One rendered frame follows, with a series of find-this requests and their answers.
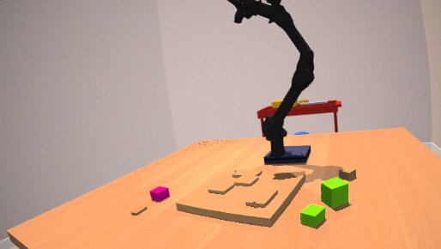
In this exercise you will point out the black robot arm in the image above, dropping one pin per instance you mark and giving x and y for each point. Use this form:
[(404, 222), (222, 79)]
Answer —
[(303, 76)]

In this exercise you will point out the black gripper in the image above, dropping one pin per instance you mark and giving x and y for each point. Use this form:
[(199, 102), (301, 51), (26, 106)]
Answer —
[(252, 6)]

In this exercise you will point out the green block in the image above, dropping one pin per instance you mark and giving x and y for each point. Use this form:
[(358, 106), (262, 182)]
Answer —
[(334, 192)]

